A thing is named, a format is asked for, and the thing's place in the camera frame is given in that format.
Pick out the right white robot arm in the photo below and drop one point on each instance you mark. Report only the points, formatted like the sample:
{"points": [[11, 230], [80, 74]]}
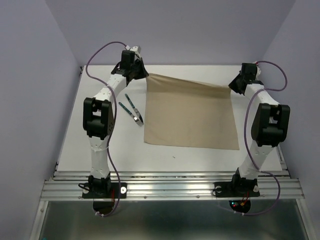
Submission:
{"points": [[266, 120]]}

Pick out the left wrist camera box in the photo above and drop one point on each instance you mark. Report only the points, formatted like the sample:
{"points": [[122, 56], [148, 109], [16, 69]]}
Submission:
{"points": [[136, 49]]}

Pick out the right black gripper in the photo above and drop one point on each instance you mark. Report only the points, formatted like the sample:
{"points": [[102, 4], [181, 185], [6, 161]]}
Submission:
{"points": [[233, 85]]}

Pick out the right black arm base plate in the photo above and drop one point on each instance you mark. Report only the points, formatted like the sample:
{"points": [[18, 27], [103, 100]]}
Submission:
{"points": [[223, 189]]}

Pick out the aluminium rail frame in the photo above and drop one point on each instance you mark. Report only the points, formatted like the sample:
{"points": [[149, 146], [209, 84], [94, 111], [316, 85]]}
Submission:
{"points": [[169, 189]]}

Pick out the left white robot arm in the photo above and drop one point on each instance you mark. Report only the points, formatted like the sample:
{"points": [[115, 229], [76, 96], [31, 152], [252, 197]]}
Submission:
{"points": [[98, 116]]}

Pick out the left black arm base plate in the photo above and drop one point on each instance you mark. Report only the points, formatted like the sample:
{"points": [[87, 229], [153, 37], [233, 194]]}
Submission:
{"points": [[113, 192]]}

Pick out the silver fork teal handle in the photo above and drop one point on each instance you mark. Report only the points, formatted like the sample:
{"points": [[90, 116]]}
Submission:
{"points": [[137, 118]]}

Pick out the beige cloth napkin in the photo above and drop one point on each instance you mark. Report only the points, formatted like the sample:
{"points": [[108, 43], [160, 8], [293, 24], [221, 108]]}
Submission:
{"points": [[183, 113]]}

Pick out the silver knife teal handle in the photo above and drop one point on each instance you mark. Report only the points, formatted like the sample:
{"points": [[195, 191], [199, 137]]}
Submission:
{"points": [[133, 106]]}

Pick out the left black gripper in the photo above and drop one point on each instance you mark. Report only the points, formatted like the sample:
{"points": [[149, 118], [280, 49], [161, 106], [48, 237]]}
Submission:
{"points": [[143, 73]]}

